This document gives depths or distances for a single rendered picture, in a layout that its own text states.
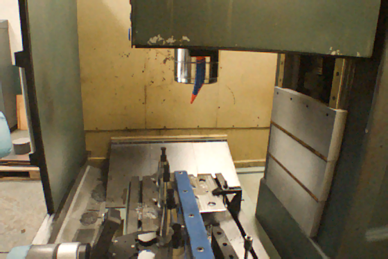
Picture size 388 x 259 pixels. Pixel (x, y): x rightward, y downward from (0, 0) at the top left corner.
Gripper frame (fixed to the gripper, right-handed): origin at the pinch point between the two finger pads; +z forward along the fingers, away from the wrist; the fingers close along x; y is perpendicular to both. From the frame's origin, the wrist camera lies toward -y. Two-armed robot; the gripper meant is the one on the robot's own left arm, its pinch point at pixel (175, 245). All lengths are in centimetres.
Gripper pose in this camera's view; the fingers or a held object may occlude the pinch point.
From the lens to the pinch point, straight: 61.7
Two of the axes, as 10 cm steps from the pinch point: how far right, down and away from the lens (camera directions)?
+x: 1.6, 3.1, -9.4
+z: 9.9, -0.5, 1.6
